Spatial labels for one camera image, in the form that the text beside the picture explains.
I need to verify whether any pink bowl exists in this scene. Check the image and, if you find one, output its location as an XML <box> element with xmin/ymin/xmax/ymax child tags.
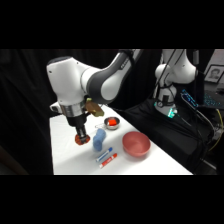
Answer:
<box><xmin>121</xmin><ymin>130</ymin><xmax>152</xmax><ymax>158</ymax></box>

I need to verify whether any blue lit device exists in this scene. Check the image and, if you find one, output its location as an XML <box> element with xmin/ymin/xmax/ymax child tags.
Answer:
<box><xmin>180</xmin><ymin>88</ymin><xmax>200</xmax><ymax>110</ymax></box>

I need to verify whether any red marker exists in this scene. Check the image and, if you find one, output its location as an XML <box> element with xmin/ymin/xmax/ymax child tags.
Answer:
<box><xmin>99</xmin><ymin>152</ymin><xmax>119</xmax><ymax>169</ymax></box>

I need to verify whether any blue marker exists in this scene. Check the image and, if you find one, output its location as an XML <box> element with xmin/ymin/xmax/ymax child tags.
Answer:
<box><xmin>95</xmin><ymin>147</ymin><xmax>114</xmax><ymax>163</ymax></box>

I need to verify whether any black curtain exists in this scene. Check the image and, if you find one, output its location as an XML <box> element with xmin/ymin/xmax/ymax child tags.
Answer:
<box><xmin>0</xmin><ymin>49</ymin><xmax>161</xmax><ymax>176</ymax></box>

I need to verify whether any blue plush cloth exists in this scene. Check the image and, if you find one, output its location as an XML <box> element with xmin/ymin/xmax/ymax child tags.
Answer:
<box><xmin>92</xmin><ymin>128</ymin><xmax>107</xmax><ymax>152</ymax></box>

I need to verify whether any yellow cable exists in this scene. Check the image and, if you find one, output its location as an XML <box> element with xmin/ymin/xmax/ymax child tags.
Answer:
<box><xmin>209</xmin><ymin>107</ymin><xmax>224</xmax><ymax>152</ymax></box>

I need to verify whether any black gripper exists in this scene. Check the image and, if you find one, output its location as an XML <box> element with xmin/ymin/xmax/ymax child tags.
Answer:
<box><xmin>67</xmin><ymin>113</ymin><xmax>91</xmax><ymax>141</ymax></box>

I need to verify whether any black robot stand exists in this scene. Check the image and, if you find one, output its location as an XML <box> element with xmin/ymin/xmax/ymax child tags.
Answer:
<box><xmin>123</xmin><ymin>97</ymin><xmax>215</xmax><ymax>175</ymax></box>

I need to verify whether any framed portrait picture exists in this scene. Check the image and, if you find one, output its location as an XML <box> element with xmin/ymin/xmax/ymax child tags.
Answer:
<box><xmin>203</xmin><ymin>64</ymin><xmax>224</xmax><ymax>84</ymax></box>

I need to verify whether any small metal cup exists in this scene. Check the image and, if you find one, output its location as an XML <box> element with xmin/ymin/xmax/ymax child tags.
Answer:
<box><xmin>95</xmin><ymin>116</ymin><xmax>122</xmax><ymax>131</ymax></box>

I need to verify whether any yellowish wrist camera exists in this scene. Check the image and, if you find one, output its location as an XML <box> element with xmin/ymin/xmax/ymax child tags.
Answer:
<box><xmin>85</xmin><ymin>97</ymin><xmax>105</xmax><ymax>118</ymax></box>

